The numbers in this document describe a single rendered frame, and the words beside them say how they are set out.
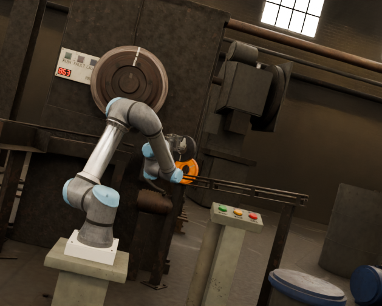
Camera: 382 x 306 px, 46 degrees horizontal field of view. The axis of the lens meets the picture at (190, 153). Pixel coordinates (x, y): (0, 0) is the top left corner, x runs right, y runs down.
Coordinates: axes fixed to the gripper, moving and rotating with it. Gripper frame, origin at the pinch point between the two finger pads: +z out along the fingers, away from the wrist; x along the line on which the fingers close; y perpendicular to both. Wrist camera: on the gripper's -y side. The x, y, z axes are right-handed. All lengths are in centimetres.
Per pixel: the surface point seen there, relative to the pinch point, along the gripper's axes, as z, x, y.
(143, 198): -12.7, 14.9, -33.7
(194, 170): 4.2, -6.3, -14.3
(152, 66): 11, 35, 40
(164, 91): 15.1, 27.4, 25.9
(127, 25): 18, 64, 62
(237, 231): -32, -54, -24
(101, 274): -92, -25, -34
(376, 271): 118, -104, -86
